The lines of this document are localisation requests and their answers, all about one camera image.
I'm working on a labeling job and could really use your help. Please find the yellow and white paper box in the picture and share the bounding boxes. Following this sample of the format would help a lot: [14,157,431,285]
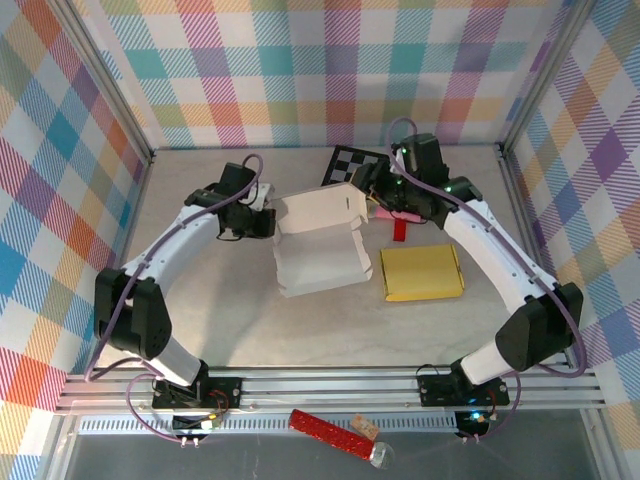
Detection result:
[378,243,467,304]

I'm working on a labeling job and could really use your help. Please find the pink toy microphone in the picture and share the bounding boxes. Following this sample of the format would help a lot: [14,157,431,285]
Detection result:
[368,206,427,227]

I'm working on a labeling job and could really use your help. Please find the black and grey checkerboard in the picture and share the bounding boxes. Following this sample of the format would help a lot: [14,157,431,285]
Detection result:
[321,144,397,188]

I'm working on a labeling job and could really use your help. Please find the red glitter toy microphone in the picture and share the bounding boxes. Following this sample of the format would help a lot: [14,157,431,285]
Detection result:
[288,408,396,471]

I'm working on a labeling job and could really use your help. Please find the brown paper tag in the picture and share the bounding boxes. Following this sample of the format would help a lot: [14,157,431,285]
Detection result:
[351,413,379,439]

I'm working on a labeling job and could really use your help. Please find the black right controller board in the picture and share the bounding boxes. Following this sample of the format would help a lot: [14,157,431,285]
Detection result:
[453,409,492,437]

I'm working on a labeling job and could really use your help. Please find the aluminium table side rail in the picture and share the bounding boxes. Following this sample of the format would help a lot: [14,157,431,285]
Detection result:
[89,149,157,374]
[497,147,574,370]

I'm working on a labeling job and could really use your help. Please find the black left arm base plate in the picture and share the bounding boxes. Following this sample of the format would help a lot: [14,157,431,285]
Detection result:
[151,375,244,411]

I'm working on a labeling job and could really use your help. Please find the aluminium corner post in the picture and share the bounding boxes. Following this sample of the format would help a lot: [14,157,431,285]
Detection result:
[497,0,604,154]
[47,0,155,167]

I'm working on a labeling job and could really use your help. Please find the aluminium front rail frame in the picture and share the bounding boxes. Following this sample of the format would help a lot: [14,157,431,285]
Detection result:
[54,366,609,414]

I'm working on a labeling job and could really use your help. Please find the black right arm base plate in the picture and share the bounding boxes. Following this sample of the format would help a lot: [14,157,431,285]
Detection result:
[416,371,512,408]

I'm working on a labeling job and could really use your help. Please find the slotted grey cable duct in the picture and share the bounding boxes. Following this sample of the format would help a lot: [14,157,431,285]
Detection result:
[77,415,461,435]

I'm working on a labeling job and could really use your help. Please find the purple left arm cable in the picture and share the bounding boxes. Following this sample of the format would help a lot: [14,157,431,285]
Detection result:
[81,153,266,446]

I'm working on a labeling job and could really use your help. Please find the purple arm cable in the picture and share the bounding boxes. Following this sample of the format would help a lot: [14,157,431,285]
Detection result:
[81,153,266,446]
[387,116,589,444]

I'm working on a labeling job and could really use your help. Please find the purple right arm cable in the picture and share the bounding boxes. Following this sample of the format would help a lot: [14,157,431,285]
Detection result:
[387,116,589,444]

